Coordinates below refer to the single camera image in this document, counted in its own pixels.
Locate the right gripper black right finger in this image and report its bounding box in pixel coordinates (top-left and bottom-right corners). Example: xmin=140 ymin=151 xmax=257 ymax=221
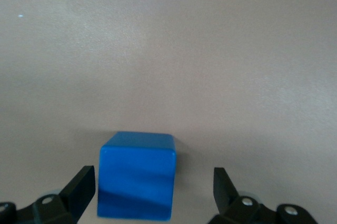
xmin=206 ymin=167 xmax=319 ymax=224

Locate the blue cube block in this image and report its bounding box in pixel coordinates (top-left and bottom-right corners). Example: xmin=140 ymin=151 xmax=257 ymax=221
xmin=96 ymin=131 xmax=176 ymax=221

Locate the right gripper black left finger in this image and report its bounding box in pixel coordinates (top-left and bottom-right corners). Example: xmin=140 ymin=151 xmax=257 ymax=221
xmin=0 ymin=165 xmax=96 ymax=224

